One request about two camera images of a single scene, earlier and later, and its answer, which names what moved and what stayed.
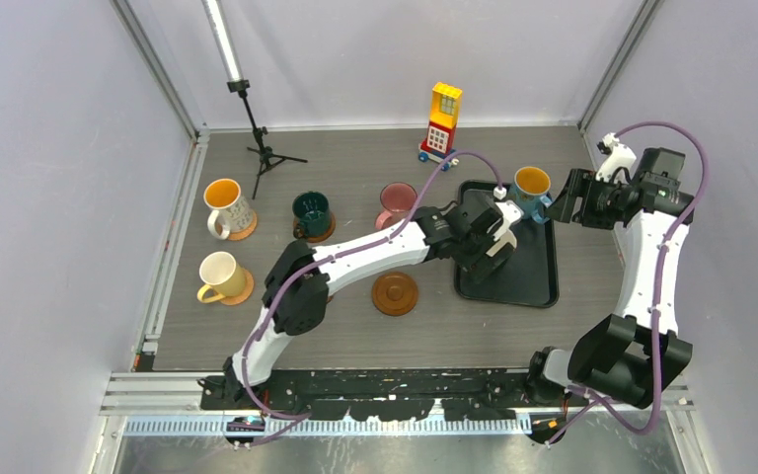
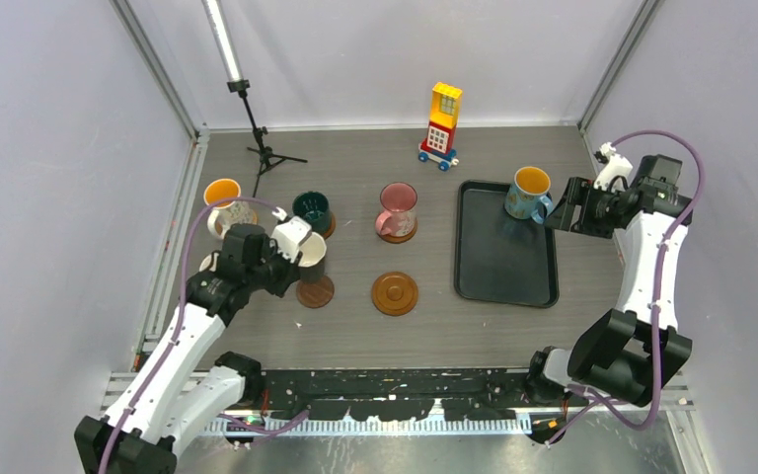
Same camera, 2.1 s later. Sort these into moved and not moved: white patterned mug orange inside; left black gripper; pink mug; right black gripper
Moved: left black gripper
Not moved: pink mug; right black gripper; white patterned mug orange inside
